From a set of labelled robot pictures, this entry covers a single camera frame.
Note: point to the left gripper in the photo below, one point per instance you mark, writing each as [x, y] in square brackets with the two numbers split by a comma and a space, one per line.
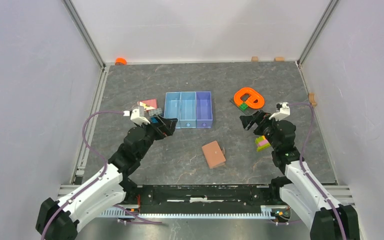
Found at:
[167, 130]

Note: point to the blue toy brick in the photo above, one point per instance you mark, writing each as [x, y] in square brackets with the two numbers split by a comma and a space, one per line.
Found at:
[154, 119]

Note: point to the brown leather card holder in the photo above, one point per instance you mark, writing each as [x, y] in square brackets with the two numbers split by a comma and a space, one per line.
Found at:
[214, 155]

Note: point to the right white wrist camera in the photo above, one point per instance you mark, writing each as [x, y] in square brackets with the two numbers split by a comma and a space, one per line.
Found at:
[282, 111]

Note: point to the clear toy brick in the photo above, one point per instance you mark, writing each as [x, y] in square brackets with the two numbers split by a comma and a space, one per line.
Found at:
[155, 112]

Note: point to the orange plastic ring toy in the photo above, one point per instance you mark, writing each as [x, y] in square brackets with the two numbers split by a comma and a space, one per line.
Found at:
[250, 96]

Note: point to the blue purple drawer organizer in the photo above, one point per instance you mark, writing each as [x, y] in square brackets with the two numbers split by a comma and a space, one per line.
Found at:
[192, 109]

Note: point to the dark transparent base plate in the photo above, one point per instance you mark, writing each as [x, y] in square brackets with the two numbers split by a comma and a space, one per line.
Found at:
[248, 111]

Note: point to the wooden block right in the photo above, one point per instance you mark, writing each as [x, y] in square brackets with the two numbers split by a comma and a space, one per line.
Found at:
[279, 59]

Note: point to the pink green brick stack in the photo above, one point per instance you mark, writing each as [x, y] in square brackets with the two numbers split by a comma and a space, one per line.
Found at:
[261, 143]

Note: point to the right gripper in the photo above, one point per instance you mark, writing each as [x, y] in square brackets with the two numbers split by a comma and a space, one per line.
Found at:
[246, 120]

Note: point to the green toy brick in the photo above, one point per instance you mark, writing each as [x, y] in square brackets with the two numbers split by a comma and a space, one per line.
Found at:
[243, 106]

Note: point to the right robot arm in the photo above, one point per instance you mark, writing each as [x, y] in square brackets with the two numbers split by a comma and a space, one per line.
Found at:
[325, 216]

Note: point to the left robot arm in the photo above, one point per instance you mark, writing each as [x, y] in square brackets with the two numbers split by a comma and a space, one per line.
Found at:
[64, 218]

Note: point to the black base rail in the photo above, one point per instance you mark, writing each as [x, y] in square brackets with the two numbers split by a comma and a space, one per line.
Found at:
[202, 198]

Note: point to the wooden arch block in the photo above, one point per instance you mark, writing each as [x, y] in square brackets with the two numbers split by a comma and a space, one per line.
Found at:
[312, 99]

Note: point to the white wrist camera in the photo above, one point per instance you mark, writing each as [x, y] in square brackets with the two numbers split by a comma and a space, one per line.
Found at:
[137, 115]
[282, 111]

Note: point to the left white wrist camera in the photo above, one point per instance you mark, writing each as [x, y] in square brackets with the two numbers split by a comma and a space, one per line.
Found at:
[137, 115]

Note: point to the white cable duct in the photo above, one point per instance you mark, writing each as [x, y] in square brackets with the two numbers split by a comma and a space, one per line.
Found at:
[264, 213]

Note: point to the pink wooden puzzle block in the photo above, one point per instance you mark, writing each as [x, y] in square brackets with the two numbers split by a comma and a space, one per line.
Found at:
[149, 104]

